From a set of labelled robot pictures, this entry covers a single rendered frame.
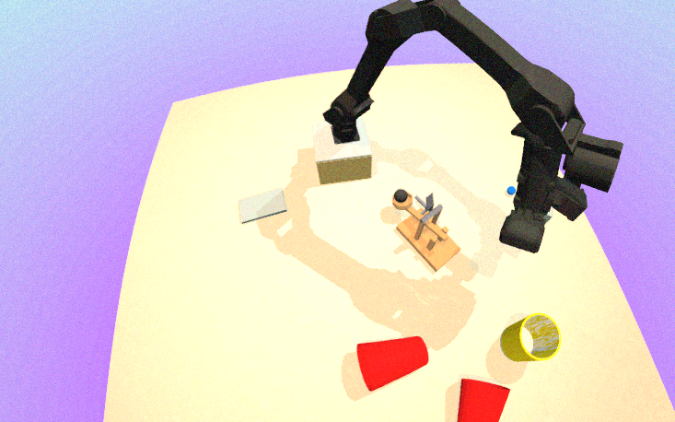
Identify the dark grey ball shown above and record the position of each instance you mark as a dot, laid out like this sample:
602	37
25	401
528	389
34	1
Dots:
400	195

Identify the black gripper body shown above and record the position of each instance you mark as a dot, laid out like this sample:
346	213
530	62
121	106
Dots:
525	229

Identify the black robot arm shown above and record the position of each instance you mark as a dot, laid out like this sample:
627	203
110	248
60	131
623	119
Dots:
541	100

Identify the yellow cup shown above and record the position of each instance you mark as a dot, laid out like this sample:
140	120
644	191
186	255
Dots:
536	337

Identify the red cylinder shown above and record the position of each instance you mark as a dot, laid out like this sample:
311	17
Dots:
386	361
481	401

